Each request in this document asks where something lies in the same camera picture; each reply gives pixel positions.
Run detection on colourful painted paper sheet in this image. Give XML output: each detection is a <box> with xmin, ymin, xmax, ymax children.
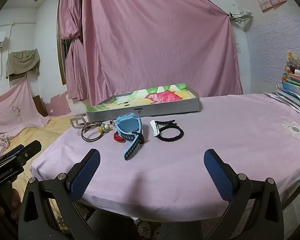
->
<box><xmin>87</xmin><ymin>82</ymin><xmax>197</xmax><ymax>112</ymax></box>

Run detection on person's grey shoe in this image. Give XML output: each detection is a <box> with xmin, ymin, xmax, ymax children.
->
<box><xmin>137</xmin><ymin>219</ymin><xmax>153</xmax><ymax>240</ymax></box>

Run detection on black hair clip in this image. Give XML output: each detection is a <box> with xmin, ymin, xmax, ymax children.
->
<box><xmin>155</xmin><ymin>120</ymin><xmax>176</xmax><ymax>128</ymax></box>

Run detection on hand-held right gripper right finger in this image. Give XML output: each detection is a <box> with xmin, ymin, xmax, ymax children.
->
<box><xmin>204</xmin><ymin>149</ymin><xmax>284</xmax><ymax>240</ymax></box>

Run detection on brown beaded hair tie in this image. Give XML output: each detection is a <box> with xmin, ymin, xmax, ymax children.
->
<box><xmin>81</xmin><ymin>121</ymin><xmax>110</xmax><ymax>143</ymax></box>

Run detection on black hair tie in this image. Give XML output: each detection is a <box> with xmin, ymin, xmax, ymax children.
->
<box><xmin>155</xmin><ymin>126</ymin><xmax>185</xmax><ymax>141</ymax></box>

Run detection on pink tablecloth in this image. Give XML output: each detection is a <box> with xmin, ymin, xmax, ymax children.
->
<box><xmin>30</xmin><ymin>94</ymin><xmax>300</xmax><ymax>222</ymax></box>

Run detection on white hair clip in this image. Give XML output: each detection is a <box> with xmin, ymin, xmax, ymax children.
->
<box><xmin>150</xmin><ymin>120</ymin><xmax>160</xmax><ymax>137</ymax></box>

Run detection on yellow blanket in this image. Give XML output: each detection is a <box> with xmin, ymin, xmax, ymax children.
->
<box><xmin>0</xmin><ymin>115</ymin><xmax>90</xmax><ymax>230</ymax></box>

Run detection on large pink curtain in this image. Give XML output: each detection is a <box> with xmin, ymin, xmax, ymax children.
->
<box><xmin>81</xmin><ymin>0</ymin><xmax>243</xmax><ymax>105</ymax></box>

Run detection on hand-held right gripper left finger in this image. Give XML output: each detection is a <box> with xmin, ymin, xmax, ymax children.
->
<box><xmin>18</xmin><ymin>148</ymin><xmax>101</xmax><ymax>240</ymax></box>

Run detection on grey metal tray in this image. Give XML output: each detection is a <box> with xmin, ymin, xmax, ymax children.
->
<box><xmin>86</xmin><ymin>82</ymin><xmax>200</xmax><ymax>123</ymax></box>

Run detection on person's dark trousers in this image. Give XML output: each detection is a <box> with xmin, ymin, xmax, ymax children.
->
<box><xmin>86</xmin><ymin>209</ymin><xmax>215</xmax><ymax>240</ymax></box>

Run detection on blue wrist watch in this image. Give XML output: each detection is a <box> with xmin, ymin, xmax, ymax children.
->
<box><xmin>114</xmin><ymin>115</ymin><xmax>145</xmax><ymax>161</ymax></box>

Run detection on green towel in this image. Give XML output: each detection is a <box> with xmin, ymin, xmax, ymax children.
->
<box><xmin>6</xmin><ymin>49</ymin><xmax>40</xmax><ymax>80</ymax></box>

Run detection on pink draped cloth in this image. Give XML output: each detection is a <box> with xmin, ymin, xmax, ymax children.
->
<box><xmin>0</xmin><ymin>76</ymin><xmax>50</xmax><ymax>143</ymax></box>

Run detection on person's left hand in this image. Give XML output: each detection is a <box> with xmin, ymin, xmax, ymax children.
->
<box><xmin>9</xmin><ymin>188</ymin><xmax>22</xmax><ymax>221</ymax></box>

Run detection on wire wall basket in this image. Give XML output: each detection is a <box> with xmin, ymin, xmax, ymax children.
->
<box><xmin>229</xmin><ymin>12</ymin><xmax>253</xmax><ymax>24</ymax></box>

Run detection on grey hair claw clip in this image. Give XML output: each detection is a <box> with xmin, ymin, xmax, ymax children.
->
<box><xmin>70</xmin><ymin>114</ymin><xmax>90</xmax><ymax>135</ymax></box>

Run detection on stack of colourful books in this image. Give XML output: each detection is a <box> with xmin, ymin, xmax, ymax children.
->
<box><xmin>265</xmin><ymin>51</ymin><xmax>300</xmax><ymax>120</ymax></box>

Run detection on tied pink curtain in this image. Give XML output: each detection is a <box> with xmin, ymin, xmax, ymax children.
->
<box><xmin>58</xmin><ymin>0</ymin><xmax>90</xmax><ymax>100</ymax></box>

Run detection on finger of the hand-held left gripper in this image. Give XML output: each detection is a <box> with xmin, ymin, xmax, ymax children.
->
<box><xmin>15</xmin><ymin>140</ymin><xmax>42</xmax><ymax>167</ymax></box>
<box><xmin>0</xmin><ymin>144</ymin><xmax>24</xmax><ymax>162</ymax></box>

